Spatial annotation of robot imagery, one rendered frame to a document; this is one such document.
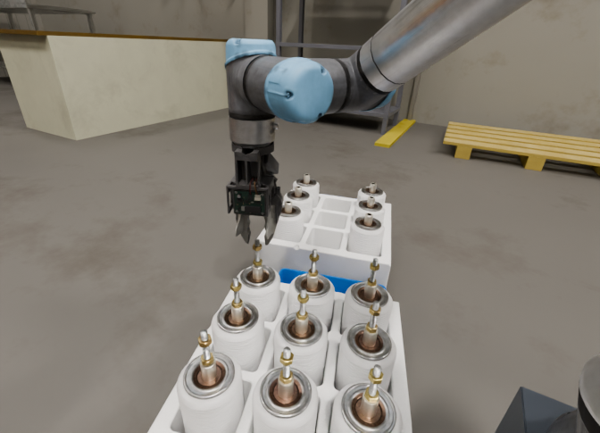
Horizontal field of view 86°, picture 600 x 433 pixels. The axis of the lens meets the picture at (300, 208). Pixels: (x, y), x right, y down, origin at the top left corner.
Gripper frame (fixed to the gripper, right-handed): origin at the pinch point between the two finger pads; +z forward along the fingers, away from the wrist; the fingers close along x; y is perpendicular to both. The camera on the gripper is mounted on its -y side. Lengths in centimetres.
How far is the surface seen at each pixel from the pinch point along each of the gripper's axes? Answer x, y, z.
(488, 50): 149, -284, -36
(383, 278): 30.9, -18.2, 21.9
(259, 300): 1.2, 5.2, 12.2
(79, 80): -166, -172, -5
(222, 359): -1.0, 21.6, 9.6
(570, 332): 86, -19, 35
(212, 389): -1.0, 26.6, 9.5
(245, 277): -2.6, 1.7, 9.5
